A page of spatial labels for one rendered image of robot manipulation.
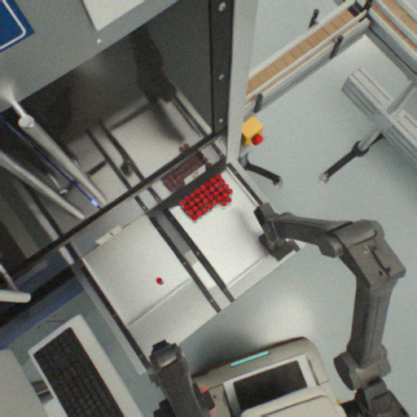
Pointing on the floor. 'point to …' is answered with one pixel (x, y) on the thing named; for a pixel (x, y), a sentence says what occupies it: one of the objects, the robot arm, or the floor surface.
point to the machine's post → (239, 71)
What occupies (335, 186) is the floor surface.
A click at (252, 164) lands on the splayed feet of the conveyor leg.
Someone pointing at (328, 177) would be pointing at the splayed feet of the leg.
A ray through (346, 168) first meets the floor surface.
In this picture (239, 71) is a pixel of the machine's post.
